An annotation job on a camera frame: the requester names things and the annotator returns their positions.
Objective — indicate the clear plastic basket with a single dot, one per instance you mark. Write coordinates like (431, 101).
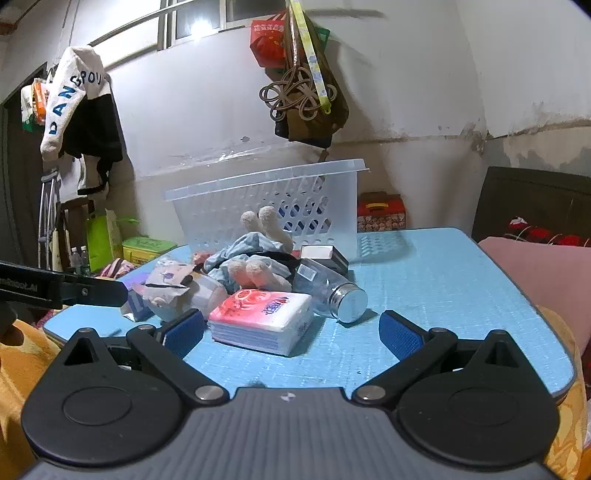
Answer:
(258, 184)

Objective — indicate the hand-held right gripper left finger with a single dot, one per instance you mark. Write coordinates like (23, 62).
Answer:
(184, 333)

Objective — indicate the red and white tissue pack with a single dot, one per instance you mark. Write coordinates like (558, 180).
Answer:
(258, 316)

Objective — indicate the dark wooden headboard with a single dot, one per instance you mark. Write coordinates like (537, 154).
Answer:
(531, 194)

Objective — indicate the red floral dark cloth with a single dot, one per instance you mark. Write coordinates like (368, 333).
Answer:
(545, 233)

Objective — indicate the black box with silver lid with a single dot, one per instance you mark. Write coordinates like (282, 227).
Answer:
(323, 256)

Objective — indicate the red hanging bag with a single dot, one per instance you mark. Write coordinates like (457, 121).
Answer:
(268, 41)

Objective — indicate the green lidded yellow box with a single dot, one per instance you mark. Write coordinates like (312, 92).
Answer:
(147, 247)

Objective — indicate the clear water bottle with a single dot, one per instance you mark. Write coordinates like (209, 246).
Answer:
(74, 261)
(84, 259)

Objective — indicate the green paper bag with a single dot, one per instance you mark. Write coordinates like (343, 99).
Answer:
(102, 240)

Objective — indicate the pink floral cloth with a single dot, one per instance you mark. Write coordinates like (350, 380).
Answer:
(115, 268)

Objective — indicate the orange patterned blanket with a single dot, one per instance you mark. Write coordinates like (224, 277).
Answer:
(18, 369)

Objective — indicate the red gift box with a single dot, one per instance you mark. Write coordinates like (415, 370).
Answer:
(381, 212)

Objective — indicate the white round pouch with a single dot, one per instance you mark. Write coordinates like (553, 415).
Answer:
(205, 290)

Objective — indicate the beige plush toy blue clothes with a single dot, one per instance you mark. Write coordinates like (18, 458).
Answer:
(272, 224)

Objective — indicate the metal folding rack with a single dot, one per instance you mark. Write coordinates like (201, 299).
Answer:
(48, 217)

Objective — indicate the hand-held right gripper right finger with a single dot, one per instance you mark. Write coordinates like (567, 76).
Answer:
(399, 337)

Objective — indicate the brown hanging bag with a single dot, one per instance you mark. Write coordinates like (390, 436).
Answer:
(318, 124)

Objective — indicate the pink pillow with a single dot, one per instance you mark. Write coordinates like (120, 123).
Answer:
(540, 272)

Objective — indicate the white and black jacket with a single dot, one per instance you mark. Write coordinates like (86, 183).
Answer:
(92, 124)

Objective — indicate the window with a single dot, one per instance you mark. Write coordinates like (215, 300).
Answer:
(221, 16)

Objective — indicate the clear bottle with metal cap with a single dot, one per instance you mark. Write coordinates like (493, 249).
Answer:
(323, 288)

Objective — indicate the metal rod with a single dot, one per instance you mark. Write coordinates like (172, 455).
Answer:
(129, 25)

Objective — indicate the small purple box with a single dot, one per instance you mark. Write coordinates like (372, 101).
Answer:
(137, 302)

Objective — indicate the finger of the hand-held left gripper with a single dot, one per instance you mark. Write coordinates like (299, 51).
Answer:
(97, 291)

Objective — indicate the printed plastic bag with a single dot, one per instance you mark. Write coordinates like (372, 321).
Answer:
(33, 104)

